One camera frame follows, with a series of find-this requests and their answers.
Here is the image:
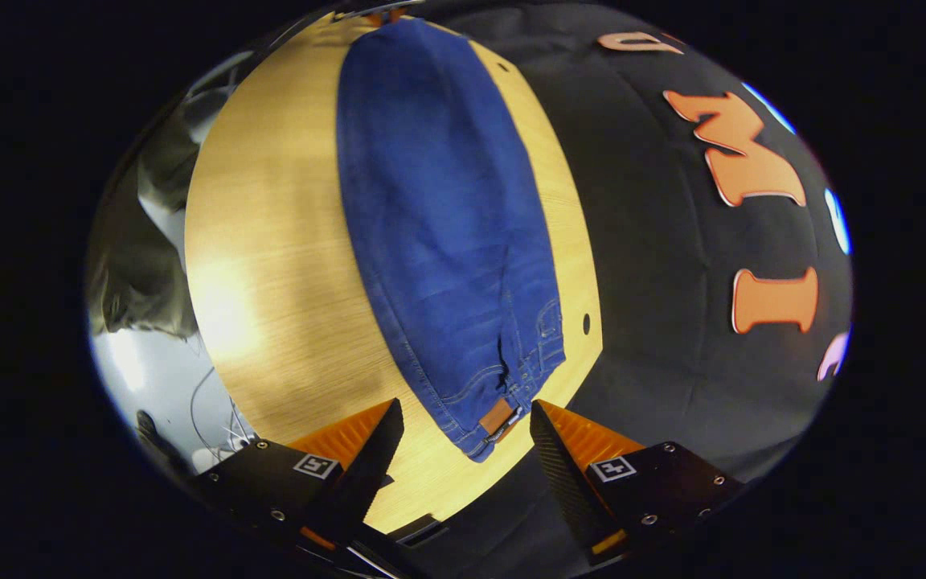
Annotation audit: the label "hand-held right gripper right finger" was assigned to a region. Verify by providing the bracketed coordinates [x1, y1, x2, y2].
[529, 399, 747, 569]

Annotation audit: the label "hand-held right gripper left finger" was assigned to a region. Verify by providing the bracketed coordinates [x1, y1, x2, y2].
[192, 398, 406, 556]

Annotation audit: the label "blue denim jeans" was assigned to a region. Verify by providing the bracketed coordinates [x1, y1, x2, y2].
[336, 18, 567, 464]

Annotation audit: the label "dark grey cloth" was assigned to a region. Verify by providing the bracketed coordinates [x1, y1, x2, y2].
[87, 80, 200, 339]

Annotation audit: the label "white cable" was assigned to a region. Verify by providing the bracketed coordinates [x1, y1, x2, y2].
[190, 366, 259, 455]

